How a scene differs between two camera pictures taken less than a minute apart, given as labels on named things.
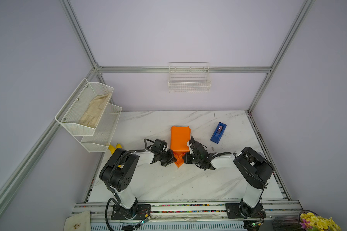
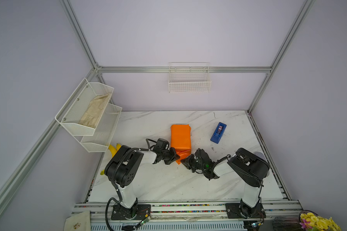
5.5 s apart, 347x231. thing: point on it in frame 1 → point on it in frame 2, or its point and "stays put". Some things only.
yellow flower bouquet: x=311 y=222 stays put
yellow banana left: x=112 y=148 stays put
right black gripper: x=186 y=160 → x=187 y=163
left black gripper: x=171 y=159 stays put
